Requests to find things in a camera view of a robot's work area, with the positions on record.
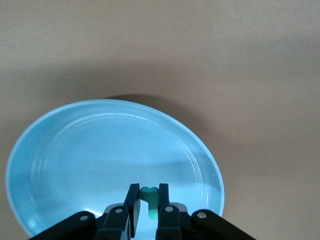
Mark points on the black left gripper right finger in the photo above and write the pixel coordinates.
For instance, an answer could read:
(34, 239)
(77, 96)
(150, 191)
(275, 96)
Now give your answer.
(170, 220)

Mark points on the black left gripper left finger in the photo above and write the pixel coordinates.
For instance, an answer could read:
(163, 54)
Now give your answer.
(117, 220)

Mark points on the teal foam letter r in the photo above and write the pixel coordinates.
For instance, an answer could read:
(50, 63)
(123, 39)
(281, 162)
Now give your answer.
(152, 202)

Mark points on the blue round plate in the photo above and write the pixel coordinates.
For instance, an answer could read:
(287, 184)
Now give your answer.
(100, 162)

